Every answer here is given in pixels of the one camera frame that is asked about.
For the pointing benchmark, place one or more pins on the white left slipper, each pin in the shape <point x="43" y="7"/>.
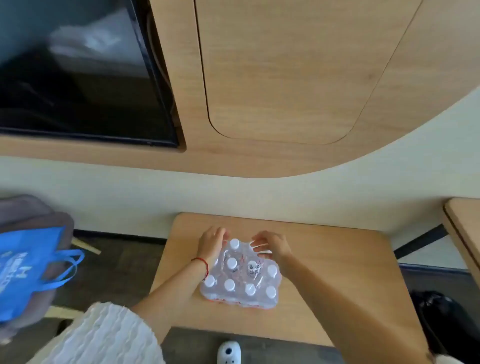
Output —
<point x="229" y="353"/>

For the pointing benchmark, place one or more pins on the grey chair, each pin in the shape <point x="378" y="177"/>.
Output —
<point x="30" y="212"/>

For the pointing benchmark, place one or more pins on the person's left forearm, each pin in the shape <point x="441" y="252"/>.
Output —
<point x="168" y="300"/>

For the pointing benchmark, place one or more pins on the wooden wall panel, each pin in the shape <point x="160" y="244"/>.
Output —
<point x="285" y="75"/>

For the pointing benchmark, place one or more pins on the black television screen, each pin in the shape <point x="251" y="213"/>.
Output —
<point x="75" y="105"/>

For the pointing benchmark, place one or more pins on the long wooden table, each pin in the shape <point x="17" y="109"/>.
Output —
<point x="465" y="225"/>

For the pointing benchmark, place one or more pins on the white textured top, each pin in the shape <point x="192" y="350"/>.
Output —
<point x="101" y="337"/>

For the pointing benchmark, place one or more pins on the person's right hand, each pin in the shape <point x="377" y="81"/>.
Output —
<point x="275" y="245"/>

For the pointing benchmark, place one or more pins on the light wooden chair leg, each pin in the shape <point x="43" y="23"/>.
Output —
<point x="63" y="312"/>
<point x="85" y="245"/>

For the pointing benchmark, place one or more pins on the person's right forearm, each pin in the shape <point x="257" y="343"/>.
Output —
<point x="337" y="307"/>

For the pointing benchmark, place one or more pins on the small wooden table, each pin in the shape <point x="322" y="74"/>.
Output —
<point x="337" y="270"/>

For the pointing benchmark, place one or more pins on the blue tote bag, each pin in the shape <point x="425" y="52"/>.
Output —
<point x="26" y="270"/>

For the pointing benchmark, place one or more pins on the shrink-wrapped pack of water bottles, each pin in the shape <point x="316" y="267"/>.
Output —
<point x="240" y="285"/>

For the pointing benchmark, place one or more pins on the black plastic bag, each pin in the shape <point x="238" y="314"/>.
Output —
<point x="446" y="322"/>

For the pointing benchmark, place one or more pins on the person's left hand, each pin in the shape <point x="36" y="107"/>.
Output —
<point x="210" y="243"/>

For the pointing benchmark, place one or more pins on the black slanted table leg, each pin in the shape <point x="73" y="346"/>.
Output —
<point x="420" y="242"/>

